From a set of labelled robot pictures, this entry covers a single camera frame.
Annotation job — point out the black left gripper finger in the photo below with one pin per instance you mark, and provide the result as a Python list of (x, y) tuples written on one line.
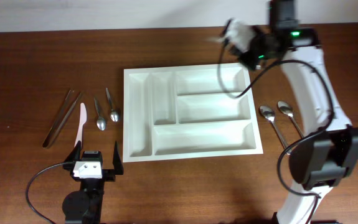
[(117, 162), (75, 153)]

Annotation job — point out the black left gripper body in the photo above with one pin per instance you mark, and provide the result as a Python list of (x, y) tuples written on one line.
[(109, 174)]

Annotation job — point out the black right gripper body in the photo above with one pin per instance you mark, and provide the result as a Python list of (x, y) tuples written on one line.
[(249, 62)]

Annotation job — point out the large steel spoon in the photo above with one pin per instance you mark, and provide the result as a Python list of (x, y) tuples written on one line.
[(286, 109), (269, 114)]

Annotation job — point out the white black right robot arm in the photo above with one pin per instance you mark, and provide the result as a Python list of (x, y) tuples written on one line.
[(328, 150)]

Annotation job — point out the steel kitchen tongs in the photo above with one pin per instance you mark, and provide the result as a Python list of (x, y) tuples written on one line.
[(61, 118)]

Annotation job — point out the small steel teaspoon left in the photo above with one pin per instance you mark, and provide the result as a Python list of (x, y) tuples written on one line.
[(101, 122)]

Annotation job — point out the small steel teaspoon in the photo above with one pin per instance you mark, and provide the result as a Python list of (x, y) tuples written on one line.
[(101, 122), (114, 116)]

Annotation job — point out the pink plastic knife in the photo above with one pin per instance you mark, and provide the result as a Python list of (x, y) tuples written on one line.
[(82, 121)]

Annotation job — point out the small steel teaspoon right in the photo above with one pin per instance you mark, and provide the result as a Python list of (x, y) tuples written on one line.
[(114, 116)]

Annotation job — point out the white plastic cutlery tray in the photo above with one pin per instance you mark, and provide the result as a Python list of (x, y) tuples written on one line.
[(188, 112)]

